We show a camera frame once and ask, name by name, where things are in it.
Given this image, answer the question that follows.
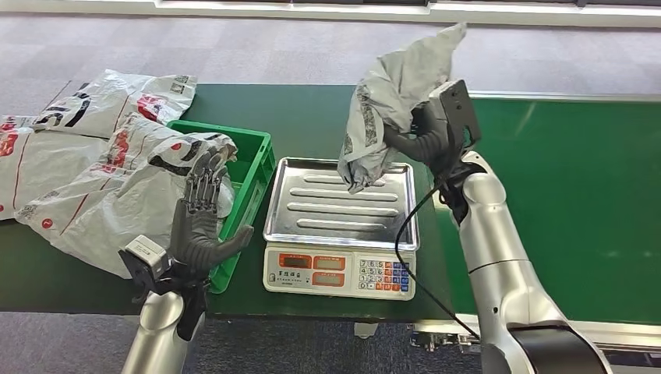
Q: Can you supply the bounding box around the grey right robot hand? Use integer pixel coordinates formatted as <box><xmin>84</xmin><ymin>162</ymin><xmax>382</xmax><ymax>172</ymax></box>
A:
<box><xmin>383</xmin><ymin>101</ymin><xmax>466</xmax><ymax>180</ymax></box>

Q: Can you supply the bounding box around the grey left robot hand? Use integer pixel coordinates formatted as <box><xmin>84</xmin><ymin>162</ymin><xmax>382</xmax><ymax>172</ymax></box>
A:
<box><xmin>169</xmin><ymin>150</ymin><xmax>255</xmax><ymax>276</ymax></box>

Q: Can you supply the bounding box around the grey courier package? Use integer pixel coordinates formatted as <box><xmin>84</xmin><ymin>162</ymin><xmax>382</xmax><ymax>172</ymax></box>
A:
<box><xmin>337</xmin><ymin>23</ymin><xmax>468</xmax><ymax>196</ymax></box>

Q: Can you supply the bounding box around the grey package with black swoosh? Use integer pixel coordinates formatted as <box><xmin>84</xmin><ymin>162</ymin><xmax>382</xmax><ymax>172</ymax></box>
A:
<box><xmin>59</xmin><ymin>132</ymin><xmax>239</xmax><ymax>280</ymax></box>

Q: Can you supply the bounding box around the grey package with red lettering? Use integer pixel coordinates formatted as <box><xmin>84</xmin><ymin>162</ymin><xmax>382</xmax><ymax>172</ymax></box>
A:
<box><xmin>14</xmin><ymin>111</ymin><xmax>179</xmax><ymax>259</ymax></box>

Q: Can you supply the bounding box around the green conveyor belt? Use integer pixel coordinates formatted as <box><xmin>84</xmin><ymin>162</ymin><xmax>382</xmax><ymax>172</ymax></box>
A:
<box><xmin>428</xmin><ymin>91</ymin><xmax>661</xmax><ymax>348</ymax></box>

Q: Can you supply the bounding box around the grey package with QR code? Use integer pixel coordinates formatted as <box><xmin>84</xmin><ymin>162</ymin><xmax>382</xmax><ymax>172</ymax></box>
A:
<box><xmin>31</xmin><ymin>69</ymin><xmax>198</xmax><ymax>140</ymax></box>

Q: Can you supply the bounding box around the flat white package red print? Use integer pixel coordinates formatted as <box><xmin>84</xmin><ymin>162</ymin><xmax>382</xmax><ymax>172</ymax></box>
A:
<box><xmin>0</xmin><ymin>115</ymin><xmax>108</xmax><ymax>222</ymax></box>

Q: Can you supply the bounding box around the metal conveyor underside hardware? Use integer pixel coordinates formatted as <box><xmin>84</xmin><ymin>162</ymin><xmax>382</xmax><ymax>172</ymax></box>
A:
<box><xmin>410</xmin><ymin>330</ymin><xmax>482</xmax><ymax>358</ymax></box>

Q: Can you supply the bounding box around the green plastic crate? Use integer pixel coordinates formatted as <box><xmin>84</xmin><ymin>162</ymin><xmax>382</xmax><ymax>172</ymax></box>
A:
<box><xmin>166</xmin><ymin>119</ymin><xmax>277</xmax><ymax>295</ymax></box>

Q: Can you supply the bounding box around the electronic scale with steel pan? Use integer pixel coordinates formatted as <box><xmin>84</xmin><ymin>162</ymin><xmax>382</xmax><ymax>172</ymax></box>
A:
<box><xmin>262</xmin><ymin>157</ymin><xmax>420</xmax><ymax>302</ymax></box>

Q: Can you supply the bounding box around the white window sill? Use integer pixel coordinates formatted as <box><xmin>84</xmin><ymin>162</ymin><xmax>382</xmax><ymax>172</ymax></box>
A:
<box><xmin>0</xmin><ymin>0</ymin><xmax>661</xmax><ymax>31</ymax></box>

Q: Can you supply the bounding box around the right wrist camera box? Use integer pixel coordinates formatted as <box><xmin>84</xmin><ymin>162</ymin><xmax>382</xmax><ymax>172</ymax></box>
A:
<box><xmin>428</xmin><ymin>79</ymin><xmax>482</xmax><ymax>152</ymax></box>

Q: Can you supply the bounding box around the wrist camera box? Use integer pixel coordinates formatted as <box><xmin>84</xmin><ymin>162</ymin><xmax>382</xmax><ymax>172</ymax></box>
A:
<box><xmin>428</xmin><ymin>79</ymin><xmax>482</xmax><ymax>152</ymax></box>
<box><xmin>118</xmin><ymin>235</ymin><xmax>172</xmax><ymax>299</ymax></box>

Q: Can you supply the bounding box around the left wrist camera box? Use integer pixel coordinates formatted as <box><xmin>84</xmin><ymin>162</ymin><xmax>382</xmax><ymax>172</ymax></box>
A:
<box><xmin>118</xmin><ymin>235</ymin><xmax>172</xmax><ymax>299</ymax></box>

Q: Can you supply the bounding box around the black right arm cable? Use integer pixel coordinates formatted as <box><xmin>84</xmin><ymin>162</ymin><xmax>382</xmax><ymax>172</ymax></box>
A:
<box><xmin>394</xmin><ymin>180</ymin><xmax>482</xmax><ymax>342</ymax></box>

